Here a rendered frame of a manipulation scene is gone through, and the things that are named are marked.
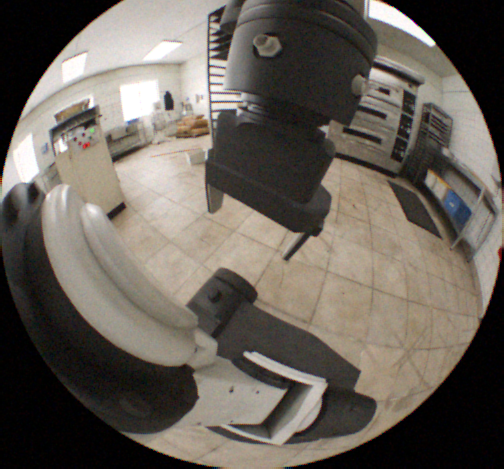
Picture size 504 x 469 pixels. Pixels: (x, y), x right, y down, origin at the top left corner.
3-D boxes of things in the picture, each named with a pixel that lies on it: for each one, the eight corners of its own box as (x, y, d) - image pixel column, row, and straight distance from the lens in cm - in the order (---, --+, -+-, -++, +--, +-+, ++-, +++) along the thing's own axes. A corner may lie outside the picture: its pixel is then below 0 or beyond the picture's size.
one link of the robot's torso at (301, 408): (315, 376, 50) (339, 382, 38) (277, 430, 54) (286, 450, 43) (248, 347, 46) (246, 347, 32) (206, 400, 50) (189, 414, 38)
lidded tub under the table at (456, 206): (441, 202, 290) (448, 187, 287) (455, 212, 323) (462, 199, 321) (452, 217, 263) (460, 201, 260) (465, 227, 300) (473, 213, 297)
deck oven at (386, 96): (320, 157, 275) (331, 44, 299) (326, 146, 393) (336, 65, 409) (401, 186, 306) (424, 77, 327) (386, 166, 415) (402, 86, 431)
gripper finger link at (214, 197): (224, 205, 21) (229, 165, 17) (209, 217, 19) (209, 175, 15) (216, 200, 21) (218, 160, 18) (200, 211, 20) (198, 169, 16)
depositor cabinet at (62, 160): (75, 199, 354) (59, 159, 348) (103, 178, 357) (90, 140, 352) (81, 218, 230) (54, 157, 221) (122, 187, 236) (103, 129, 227)
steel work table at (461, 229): (410, 183, 372) (425, 139, 368) (432, 196, 412) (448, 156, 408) (450, 251, 231) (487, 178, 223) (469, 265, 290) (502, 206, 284)
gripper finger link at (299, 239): (278, 262, 17) (304, 227, 12) (288, 243, 19) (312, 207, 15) (290, 269, 17) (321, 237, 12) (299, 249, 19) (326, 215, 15)
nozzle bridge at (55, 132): (55, 158, 253) (50, 134, 258) (98, 132, 259) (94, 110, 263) (53, 157, 221) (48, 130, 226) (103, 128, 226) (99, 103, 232)
